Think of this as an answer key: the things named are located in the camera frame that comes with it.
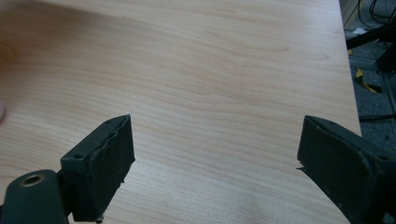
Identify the white paper scrap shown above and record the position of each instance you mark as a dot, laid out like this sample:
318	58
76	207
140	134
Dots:
360	30

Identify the black metal stand bar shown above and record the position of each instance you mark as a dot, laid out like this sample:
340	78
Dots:
370	35

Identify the yellow and black tape strip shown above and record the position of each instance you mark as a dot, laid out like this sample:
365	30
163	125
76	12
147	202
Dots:
364	83

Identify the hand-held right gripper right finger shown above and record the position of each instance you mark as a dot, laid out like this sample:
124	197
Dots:
339	168

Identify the thin black rod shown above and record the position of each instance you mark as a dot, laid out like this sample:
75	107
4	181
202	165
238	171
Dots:
377	117

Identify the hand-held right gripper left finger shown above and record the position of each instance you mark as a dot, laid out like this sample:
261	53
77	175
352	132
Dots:
99	174

